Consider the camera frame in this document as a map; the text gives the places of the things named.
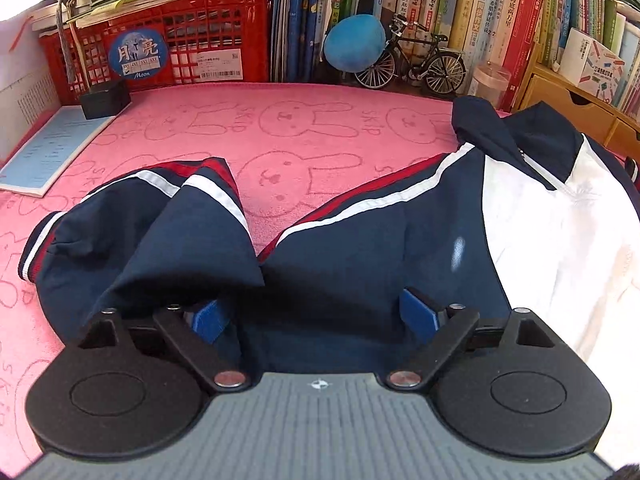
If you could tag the white pencil-print box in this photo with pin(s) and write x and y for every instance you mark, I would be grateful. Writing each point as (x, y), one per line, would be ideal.
(595, 67)

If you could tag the light blue booklet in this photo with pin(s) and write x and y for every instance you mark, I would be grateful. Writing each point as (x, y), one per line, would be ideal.
(50, 150)

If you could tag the blue egg-shaped plush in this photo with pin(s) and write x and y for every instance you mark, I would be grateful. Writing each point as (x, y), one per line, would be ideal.
(355, 42)

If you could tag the row of upright books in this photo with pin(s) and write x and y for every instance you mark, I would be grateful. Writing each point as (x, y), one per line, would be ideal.
(500, 10)

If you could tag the open white book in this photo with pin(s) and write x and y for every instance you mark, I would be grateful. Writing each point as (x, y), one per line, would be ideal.
(25, 85)

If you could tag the small black box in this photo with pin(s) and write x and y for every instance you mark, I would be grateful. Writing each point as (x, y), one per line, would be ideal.
(105, 100)

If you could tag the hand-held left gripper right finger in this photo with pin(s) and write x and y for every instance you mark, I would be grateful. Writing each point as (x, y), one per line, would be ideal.
(417, 312)

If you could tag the clear jar with pink lid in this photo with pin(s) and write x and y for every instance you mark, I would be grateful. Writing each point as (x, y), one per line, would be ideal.
(490, 85)

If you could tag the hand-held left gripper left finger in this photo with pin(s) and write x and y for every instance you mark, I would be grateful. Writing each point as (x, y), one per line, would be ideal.
(210, 322)

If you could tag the black model bicycle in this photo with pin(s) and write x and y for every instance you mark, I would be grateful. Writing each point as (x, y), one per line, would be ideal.
(442, 72)

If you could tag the pink rabbit-print mat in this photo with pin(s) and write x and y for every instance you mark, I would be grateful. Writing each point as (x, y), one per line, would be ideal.
(300, 125)

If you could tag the wooden drawer organizer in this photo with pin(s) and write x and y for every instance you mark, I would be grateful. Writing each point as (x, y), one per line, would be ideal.
(550, 95)

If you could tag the red plastic crate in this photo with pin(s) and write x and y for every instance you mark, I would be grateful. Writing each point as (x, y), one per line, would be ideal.
(215, 30)

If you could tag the navy and white jacket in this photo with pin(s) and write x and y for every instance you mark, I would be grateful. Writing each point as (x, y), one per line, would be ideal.
(350, 250)

